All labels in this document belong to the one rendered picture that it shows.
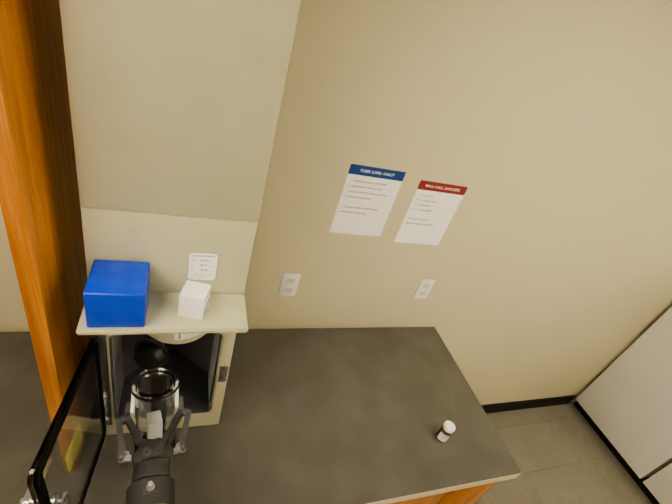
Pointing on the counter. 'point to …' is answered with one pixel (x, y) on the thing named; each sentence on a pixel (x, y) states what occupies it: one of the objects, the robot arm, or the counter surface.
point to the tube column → (176, 102)
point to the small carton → (194, 300)
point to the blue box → (117, 294)
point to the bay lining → (124, 351)
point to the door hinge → (105, 377)
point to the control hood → (224, 310)
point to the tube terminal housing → (173, 266)
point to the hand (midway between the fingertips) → (155, 396)
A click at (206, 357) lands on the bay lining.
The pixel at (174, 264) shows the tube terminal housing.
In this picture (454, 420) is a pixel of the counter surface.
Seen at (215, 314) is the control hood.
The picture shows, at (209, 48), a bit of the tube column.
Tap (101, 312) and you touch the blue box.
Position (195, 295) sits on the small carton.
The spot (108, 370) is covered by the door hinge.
